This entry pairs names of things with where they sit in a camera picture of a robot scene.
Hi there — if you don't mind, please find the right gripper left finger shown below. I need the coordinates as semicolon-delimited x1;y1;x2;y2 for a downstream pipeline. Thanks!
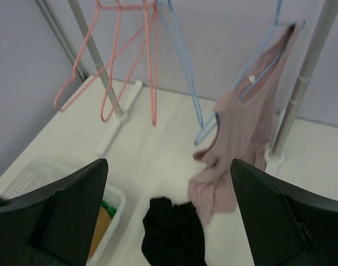
0;158;108;265

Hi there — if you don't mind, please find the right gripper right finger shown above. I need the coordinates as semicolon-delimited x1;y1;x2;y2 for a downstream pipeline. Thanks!
231;159;338;265

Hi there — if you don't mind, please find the brown tank top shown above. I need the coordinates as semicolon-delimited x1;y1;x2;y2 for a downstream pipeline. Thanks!
88;207;112;259

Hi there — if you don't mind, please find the green tank top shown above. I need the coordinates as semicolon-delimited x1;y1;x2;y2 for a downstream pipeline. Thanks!
101;200;117;219

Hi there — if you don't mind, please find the black tank top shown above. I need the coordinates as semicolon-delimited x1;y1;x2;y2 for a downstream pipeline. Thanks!
141;197;207;266

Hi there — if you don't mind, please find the pink tank top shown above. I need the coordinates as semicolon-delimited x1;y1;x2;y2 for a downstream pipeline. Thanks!
188;23;301;226

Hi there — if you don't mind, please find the pink wire hanger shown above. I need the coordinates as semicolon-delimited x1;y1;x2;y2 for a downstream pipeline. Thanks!
54;0;122;113

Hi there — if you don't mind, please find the blue hanger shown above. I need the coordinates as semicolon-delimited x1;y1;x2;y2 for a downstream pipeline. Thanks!
193;0;306;147
156;1;203;127

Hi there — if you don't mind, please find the white plastic basket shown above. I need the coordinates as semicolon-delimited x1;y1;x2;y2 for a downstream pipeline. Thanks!
0;158;126;265

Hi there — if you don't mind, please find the white metal clothes rack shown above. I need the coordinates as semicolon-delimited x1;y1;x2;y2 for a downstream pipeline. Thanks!
54;1;338;175

